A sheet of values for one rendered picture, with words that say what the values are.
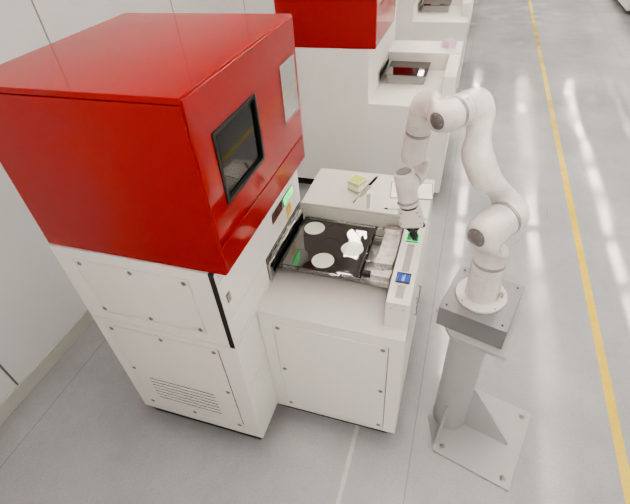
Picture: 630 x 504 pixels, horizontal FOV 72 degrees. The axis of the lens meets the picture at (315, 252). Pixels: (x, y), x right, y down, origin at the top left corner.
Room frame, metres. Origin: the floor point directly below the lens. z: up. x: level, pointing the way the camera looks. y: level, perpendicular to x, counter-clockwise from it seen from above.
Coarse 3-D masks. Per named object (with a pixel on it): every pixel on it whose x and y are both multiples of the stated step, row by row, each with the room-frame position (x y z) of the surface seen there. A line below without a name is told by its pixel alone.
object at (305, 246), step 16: (304, 224) 1.72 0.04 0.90; (336, 224) 1.70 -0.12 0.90; (304, 240) 1.60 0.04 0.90; (320, 240) 1.58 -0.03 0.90; (336, 240) 1.58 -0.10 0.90; (352, 240) 1.56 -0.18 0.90; (368, 240) 1.55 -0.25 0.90; (288, 256) 1.49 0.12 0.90; (304, 256) 1.48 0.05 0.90; (336, 256) 1.46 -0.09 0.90; (352, 256) 1.45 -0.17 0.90; (336, 272) 1.36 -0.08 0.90; (352, 272) 1.35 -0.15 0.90
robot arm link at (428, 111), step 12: (420, 96) 1.41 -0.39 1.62; (432, 96) 1.33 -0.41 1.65; (456, 96) 1.28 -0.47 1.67; (420, 108) 1.38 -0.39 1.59; (432, 108) 1.26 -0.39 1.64; (444, 108) 1.23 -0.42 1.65; (456, 108) 1.23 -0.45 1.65; (408, 120) 1.43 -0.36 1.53; (420, 120) 1.39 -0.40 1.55; (432, 120) 1.24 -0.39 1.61; (444, 120) 1.21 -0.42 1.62; (456, 120) 1.21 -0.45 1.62; (408, 132) 1.43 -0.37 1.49; (420, 132) 1.40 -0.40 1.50; (444, 132) 1.23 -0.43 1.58
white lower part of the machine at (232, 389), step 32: (96, 320) 1.30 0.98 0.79; (256, 320) 1.23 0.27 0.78; (128, 352) 1.27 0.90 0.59; (160, 352) 1.20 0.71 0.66; (192, 352) 1.14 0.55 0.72; (224, 352) 1.08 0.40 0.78; (256, 352) 1.18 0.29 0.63; (160, 384) 1.24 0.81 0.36; (192, 384) 1.17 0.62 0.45; (224, 384) 1.10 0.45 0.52; (256, 384) 1.12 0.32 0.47; (192, 416) 1.20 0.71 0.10; (224, 416) 1.13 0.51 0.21; (256, 416) 1.06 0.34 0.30
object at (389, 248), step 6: (384, 234) 1.61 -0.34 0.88; (390, 234) 1.61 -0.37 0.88; (384, 240) 1.57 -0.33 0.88; (390, 240) 1.56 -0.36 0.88; (396, 240) 1.56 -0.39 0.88; (384, 246) 1.53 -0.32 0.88; (390, 246) 1.52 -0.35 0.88; (396, 246) 1.52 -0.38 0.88; (384, 252) 1.48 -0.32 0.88; (390, 252) 1.48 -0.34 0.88; (396, 252) 1.48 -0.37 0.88; (384, 258) 1.44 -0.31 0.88; (390, 258) 1.44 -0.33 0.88; (378, 270) 1.37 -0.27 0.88; (390, 270) 1.36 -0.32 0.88; (390, 276) 1.33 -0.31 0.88; (372, 282) 1.31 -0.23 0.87; (378, 282) 1.30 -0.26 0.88; (384, 282) 1.29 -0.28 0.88
